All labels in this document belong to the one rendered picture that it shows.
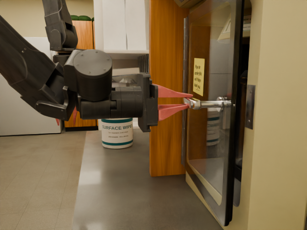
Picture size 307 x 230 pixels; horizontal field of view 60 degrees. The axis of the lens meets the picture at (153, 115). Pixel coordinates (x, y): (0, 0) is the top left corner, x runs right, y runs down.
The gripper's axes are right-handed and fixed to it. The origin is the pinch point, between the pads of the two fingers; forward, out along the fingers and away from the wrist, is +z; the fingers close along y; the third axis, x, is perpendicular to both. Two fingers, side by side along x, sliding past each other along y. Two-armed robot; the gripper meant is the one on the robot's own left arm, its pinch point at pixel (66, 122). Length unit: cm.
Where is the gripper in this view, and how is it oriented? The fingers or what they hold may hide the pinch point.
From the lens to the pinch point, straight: 84.7
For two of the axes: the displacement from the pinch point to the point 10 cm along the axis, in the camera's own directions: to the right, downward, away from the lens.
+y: 9.8, -0.3, 2.0
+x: -2.0, -1.8, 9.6
